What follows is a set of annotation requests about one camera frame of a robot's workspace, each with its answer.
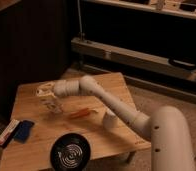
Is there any wooden shelf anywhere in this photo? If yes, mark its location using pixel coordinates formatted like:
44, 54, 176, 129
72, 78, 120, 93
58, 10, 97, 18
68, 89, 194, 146
84, 0, 196, 20

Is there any wooden table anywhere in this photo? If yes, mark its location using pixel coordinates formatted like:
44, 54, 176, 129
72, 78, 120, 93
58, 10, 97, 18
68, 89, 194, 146
0, 71, 152, 171

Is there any blue sponge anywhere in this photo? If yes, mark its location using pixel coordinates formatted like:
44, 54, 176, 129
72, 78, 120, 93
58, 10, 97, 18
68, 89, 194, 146
14, 120, 34, 143

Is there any long grey case black handle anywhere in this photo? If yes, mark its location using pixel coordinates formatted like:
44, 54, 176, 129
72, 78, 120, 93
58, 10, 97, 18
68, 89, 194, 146
71, 37, 196, 83

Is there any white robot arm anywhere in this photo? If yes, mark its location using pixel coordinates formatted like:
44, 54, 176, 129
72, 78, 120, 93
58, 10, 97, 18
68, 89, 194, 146
36, 75, 196, 171

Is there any red white toothpaste box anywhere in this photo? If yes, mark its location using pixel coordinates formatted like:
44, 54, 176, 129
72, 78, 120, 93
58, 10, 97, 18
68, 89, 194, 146
0, 119, 20, 147

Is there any black round plate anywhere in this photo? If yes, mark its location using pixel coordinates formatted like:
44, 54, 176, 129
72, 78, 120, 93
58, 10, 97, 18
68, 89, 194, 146
50, 133, 91, 171

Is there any clear plastic bottle white cap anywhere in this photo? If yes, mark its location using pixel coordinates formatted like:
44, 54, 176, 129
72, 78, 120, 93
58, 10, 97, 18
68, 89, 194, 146
38, 91, 62, 113

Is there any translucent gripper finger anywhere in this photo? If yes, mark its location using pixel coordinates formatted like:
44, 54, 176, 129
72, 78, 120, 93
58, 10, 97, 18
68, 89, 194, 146
36, 83, 54, 97

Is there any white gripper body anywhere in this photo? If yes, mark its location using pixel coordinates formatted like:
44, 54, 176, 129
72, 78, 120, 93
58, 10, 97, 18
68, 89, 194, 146
53, 80, 79, 98

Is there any white paper cup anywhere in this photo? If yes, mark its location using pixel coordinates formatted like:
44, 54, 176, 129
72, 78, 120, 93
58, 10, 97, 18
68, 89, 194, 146
102, 111, 118, 130

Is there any orange carrot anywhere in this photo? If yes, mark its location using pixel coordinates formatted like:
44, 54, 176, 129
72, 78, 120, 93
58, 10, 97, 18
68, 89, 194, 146
68, 108, 90, 119

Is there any metal pole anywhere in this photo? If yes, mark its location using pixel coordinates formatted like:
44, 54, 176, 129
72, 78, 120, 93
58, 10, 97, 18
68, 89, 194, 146
77, 0, 84, 41

